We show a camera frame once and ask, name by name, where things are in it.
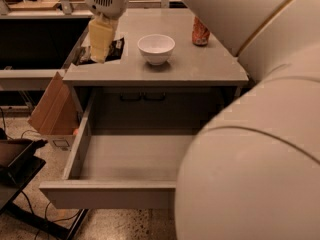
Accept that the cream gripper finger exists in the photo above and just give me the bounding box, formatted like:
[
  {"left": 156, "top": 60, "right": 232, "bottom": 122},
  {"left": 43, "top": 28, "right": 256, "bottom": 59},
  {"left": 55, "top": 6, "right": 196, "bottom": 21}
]
[{"left": 88, "top": 14, "right": 118, "bottom": 63}]

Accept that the black rxbar chocolate wrapper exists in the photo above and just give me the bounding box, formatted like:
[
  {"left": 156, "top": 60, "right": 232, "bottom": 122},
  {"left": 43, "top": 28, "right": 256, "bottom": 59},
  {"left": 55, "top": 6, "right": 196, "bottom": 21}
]
[{"left": 78, "top": 38, "right": 125, "bottom": 65}]

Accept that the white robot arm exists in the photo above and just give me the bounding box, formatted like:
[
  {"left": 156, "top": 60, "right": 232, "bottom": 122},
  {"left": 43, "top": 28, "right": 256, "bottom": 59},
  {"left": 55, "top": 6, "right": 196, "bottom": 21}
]
[{"left": 175, "top": 0, "right": 320, "bottom": 240}]

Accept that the grey counter cabinet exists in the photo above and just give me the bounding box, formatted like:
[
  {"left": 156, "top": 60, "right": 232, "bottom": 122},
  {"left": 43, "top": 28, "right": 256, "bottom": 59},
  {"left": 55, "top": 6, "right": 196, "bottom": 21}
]
[{"left": 64, "top": 9, "right": 248, "bottom": 135}]

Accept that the open grey top drawer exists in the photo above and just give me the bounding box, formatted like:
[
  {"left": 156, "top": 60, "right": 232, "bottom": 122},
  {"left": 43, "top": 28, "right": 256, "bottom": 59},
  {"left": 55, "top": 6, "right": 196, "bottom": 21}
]
[{"left": 40, "top": 90, "right": 202, "bottom": 209}]

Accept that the white bowl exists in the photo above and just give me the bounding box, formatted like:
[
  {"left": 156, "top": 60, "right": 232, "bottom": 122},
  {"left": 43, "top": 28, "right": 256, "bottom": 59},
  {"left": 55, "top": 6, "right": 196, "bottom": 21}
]
[{"left": 137, "top": 34, "right": 175, "bottom": 65}]

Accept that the orange soda can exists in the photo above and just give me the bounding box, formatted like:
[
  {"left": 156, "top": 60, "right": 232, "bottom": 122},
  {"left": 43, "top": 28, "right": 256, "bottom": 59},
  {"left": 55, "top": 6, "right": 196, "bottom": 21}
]
[{"left": 192, "top": 17, "right": 210, "bottom": 46}]

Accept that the brown cardboard box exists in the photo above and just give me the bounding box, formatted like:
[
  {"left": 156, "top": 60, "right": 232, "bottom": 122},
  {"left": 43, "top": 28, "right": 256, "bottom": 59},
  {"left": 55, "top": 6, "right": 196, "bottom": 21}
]
[{"left": 28, "top": 73, "right": 79, "bottom": 152}]

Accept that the black table at left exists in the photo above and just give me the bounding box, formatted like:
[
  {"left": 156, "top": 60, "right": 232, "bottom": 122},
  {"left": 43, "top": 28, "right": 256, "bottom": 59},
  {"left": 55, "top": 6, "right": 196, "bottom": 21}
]
[{"left": 0, "top": 139, "right": 87, "bottom": 240}]

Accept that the black floor cable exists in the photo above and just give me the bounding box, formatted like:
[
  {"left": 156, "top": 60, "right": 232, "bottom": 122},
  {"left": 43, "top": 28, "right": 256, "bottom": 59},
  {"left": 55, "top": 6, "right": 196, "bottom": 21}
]
[{"left": 19, "top": 190, "right": 84, "bottom": 240}]

